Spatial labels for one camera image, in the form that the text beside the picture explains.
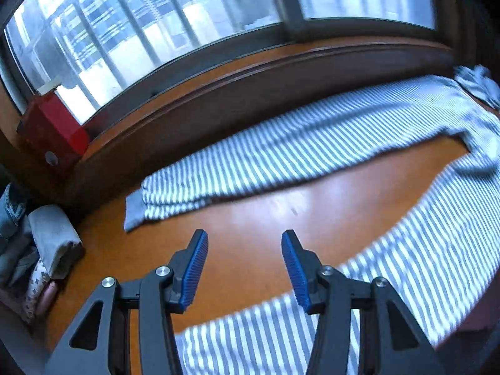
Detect wide-striped pants with grey cuffs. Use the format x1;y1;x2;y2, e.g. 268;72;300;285
124;74;500;375

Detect wooden window sill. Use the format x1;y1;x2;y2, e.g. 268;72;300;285
70;43;458;212

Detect folded grey-white cloth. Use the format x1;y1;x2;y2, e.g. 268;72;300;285
28;204;86;280

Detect small white box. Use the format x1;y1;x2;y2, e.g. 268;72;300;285
36;75;64;96

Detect folded denim jeans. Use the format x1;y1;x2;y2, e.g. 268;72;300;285
0;183;28;239

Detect red box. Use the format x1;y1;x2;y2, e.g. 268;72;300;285
16;93;93;174

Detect hanging plaid laundry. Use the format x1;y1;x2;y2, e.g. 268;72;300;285
51;0;253;73

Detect narrow-striped garment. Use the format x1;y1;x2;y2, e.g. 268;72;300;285
453;64;500;110

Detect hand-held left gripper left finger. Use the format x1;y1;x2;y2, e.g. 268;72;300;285
45;229;209;375

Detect window with grey frame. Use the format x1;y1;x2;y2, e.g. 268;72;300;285
0;0;462;126

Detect folded dark grey garment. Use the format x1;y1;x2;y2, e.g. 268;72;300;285
0;227;40;288

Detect folded pink patterned cloth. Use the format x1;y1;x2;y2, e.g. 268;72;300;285
21;260;59;323

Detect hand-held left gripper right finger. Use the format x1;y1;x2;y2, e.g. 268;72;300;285
281;230;446;375

